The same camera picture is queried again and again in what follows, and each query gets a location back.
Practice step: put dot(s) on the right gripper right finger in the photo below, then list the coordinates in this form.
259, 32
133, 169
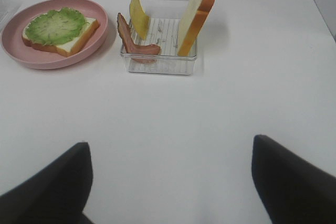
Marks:
291, 189

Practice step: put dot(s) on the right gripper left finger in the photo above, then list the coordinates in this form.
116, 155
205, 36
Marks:
56, 194

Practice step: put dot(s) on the pink bacon strip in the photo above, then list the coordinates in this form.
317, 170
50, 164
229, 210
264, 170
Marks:
130, 47

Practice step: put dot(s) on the bread slice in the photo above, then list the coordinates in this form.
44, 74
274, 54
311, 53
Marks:
70, 48
191, 23

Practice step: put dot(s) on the green lettuce leaf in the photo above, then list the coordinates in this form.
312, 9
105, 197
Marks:
56, 27

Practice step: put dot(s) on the pink round plate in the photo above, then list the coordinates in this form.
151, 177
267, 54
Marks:
13, 45

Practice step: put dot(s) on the left clear plastic tray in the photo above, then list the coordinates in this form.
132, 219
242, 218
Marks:
8, 9

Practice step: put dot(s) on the clear plastic tray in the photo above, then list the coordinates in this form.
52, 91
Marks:
164, 21
8, 9

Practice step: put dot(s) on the yellow cheese slice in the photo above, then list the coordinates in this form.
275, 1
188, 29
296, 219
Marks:
139, 18

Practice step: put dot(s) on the right clear plastic tray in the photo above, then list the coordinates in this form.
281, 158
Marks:
164, 21

